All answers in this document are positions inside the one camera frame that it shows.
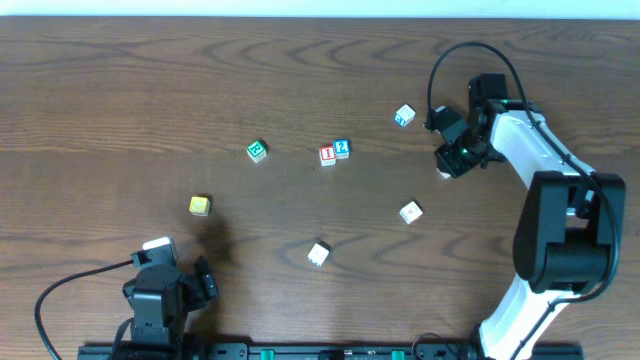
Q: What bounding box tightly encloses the red letter A block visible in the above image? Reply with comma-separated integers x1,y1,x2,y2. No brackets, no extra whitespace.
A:
437,169,451,179

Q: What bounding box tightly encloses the blue number 2 block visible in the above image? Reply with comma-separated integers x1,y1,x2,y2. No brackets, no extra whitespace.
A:
333,139,351,159

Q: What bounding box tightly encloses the red letter I block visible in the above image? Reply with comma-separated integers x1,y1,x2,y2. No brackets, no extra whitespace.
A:
319,146,337,166

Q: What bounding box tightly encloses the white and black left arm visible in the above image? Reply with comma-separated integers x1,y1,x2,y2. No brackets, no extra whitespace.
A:
112,245,218,359

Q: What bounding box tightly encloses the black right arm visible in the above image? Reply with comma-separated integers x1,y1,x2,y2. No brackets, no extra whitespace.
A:
425,74,626,359

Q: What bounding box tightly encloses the yellow letter block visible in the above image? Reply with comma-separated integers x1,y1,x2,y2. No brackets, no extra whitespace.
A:
189,196,210,216

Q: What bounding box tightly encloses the white block blue side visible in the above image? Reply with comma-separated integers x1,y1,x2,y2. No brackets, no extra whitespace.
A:
394,104,416,127

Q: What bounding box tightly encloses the white block orange letter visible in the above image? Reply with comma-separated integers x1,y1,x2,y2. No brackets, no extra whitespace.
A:
399,200,423,225

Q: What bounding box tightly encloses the plain white wooden block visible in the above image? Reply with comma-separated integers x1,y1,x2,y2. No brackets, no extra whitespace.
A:
307,242,331,267

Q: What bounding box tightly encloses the green letter R block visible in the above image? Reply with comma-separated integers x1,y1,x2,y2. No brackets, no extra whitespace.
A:
246,139,268,163

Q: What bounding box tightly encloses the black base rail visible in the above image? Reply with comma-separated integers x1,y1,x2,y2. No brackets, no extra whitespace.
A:
77,343,584,360

